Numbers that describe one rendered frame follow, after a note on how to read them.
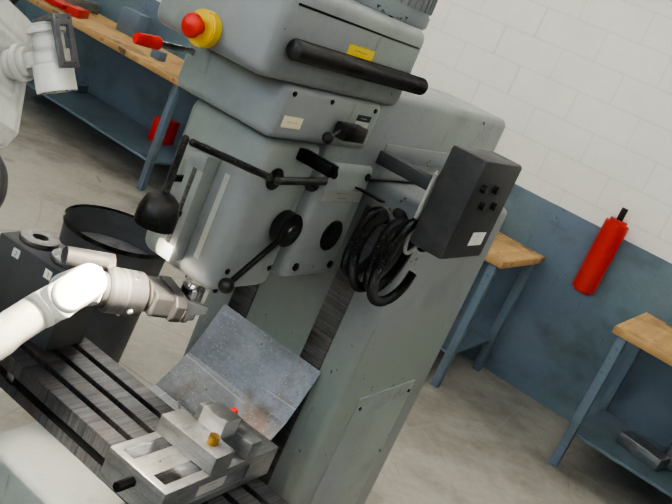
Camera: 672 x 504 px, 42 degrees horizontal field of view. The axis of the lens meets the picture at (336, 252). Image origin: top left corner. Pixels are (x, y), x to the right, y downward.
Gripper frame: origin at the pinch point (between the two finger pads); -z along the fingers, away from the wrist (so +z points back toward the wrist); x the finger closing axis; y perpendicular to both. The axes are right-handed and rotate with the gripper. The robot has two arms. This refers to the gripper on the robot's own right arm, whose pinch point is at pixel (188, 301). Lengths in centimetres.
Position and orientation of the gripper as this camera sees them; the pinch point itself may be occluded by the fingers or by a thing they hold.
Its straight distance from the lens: 175.8
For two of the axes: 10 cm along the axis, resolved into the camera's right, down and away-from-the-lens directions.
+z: -7.7, -1.6, -6.2
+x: -5.0, -4.5, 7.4
